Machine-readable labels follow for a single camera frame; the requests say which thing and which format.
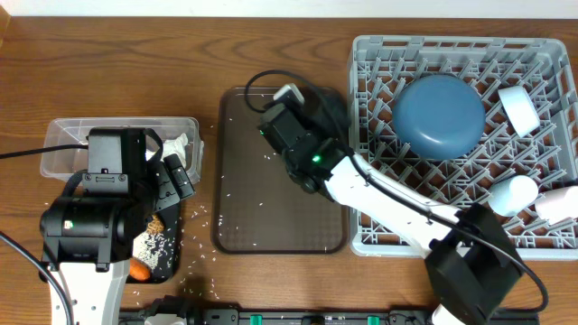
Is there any white tissue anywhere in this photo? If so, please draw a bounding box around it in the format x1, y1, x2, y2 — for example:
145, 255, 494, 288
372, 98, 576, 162
162, 133, 189, 166

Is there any brown food scrap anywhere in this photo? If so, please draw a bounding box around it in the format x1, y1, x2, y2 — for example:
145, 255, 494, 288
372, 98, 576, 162
145, 214, 164, 236

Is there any blue plate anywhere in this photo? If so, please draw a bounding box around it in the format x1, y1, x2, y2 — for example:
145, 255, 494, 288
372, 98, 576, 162
392, 75, 485, 160

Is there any orange carrot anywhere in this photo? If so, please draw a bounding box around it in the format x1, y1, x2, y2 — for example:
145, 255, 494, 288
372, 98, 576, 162
129, 258, 151, 282

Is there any white paper cup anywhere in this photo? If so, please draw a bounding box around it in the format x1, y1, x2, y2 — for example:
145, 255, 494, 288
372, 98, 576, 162
488, 175, 538, 217

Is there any light blue rice bowl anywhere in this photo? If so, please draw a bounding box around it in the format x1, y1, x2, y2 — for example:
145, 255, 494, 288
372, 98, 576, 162
498, 86, 540, 137

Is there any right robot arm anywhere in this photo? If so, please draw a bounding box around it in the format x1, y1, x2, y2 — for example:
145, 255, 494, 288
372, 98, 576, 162
258, 104, 523, 324

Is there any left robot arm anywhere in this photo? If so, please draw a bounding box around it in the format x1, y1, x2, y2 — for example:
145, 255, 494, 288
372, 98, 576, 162
40, 127, 194, 324

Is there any grey dishwasher rack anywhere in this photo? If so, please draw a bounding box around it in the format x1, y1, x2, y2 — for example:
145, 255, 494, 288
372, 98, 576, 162
346, 34, 578, 261

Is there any brown serving tray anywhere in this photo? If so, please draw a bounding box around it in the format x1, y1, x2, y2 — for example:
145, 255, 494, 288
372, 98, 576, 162
211, 88, 349, 255

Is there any clear plastic bin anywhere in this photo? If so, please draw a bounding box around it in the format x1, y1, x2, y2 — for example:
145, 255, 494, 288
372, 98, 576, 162
40, 116, 204, 184

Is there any black bin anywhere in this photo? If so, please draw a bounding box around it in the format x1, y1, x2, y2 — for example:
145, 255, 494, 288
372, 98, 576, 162
127, 204, 182, 284

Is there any pile of white rice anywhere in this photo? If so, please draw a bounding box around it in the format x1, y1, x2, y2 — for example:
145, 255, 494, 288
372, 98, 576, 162
133, 232, 174, 271

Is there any pink cup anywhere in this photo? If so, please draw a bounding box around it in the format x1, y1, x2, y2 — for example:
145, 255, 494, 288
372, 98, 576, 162
535, 185, 577, 225

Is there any black front rail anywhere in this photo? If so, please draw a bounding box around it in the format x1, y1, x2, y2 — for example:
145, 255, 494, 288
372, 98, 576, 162
118, 296, 430, 325

